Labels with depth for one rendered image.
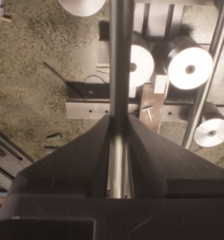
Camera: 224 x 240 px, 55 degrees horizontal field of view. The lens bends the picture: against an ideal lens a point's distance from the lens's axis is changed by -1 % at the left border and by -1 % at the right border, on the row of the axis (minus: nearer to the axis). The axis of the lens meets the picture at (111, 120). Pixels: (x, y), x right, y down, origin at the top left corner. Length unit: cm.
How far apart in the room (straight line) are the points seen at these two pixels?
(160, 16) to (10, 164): 41
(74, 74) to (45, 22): 8
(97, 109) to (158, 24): 15
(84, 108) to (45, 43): 11
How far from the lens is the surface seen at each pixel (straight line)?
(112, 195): 16
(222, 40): 27
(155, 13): 30
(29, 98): 40
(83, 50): 34
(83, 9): 24
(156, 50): 30
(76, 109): 34
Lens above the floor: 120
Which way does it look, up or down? 54 degrees down
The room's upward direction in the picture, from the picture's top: 179 degrees counter-clockwise
